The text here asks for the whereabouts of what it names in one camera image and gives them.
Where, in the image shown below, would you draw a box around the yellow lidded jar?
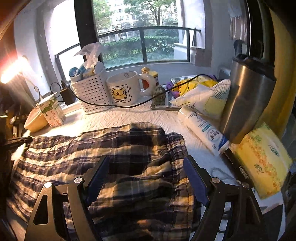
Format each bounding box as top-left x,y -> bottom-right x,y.
140,66 -> 160,90

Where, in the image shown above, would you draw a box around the plaid flannel pants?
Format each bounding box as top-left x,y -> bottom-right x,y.
6,123 -> 199,240

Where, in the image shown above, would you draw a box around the small green figurine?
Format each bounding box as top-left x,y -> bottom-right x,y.
152,85 -> 166,105

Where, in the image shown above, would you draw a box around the white wet wipes pack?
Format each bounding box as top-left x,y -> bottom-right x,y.
178,108 -> 230,156

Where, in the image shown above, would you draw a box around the black balcony railing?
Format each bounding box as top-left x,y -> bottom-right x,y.
55,26 -> 201,83

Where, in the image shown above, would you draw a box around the green white milk carton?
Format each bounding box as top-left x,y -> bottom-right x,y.
38,94 -> 66,128

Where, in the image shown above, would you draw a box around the desk lamp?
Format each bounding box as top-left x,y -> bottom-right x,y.
1,56 -> 35,112

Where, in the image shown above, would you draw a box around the yellow curtain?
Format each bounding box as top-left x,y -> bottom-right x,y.
255,11 -> 295,138

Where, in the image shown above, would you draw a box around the yellow tissue pack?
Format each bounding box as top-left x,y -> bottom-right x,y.
230,123 -> 292,199

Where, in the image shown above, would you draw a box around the white yellow snack bag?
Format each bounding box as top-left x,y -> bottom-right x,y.
170,79 -> 231,120

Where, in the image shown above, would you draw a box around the black power adapter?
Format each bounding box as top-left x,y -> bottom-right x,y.
60,81 -> 76,105

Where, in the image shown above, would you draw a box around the white perforated plastic basket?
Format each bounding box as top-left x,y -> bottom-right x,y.
71,69 -> 112,114

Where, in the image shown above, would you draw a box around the white tissue in basket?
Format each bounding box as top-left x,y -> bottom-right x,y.
74,42 -> 104,69

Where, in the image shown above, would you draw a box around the yellow plastic bowl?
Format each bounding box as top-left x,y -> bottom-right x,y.
24,108 -> 48,133

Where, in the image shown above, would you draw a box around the white bear mug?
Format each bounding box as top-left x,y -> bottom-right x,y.
106,71 -> 156,107

